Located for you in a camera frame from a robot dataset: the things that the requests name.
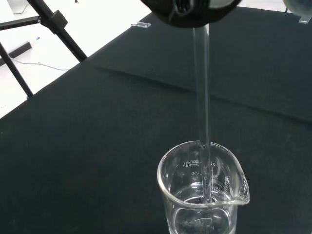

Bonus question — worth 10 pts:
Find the black bench cloth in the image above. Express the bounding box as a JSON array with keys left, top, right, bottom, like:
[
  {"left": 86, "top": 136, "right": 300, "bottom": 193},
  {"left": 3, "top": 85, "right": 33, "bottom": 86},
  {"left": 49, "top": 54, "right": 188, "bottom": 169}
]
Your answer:
[{"left": 0, "top": 6, "right": 312, "bottom": 234}]

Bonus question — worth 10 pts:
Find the black tripod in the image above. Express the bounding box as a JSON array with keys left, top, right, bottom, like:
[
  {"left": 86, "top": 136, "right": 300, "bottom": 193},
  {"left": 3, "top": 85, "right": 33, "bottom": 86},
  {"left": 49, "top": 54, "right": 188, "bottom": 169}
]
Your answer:
[{"left": 0, "top": 0, "right": 88, "bottom": 97}]

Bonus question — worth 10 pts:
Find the black flat bar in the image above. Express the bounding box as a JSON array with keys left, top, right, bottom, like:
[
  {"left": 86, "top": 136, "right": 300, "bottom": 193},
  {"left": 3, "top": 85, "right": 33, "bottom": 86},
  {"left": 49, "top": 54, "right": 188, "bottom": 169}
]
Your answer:
[{"left": 8, "top": 41, "right": 32, "bottom": 59}]

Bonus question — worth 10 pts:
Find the clear glass beaker with water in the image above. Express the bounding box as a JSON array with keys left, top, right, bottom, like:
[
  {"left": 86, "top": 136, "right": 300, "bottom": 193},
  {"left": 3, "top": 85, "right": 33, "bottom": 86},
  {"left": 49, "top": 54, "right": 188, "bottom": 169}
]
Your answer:
[{"left": 156, "top": 140, "right": 251, "bottom": 234}]

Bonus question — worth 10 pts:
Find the white cable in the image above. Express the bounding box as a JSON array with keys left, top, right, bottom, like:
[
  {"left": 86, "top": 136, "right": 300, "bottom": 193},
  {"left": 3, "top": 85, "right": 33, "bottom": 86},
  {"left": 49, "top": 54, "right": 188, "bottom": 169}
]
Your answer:
[{"left": 9, "top": 57, "right": 71, "bottom": 72}]

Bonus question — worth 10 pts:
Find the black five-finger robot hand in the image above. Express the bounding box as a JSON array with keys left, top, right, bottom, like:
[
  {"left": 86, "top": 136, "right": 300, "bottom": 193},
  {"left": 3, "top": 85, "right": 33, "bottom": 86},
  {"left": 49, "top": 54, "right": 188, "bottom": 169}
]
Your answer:
[{"left": 140, "top": 0, "right": 312, "bottom": 29}]

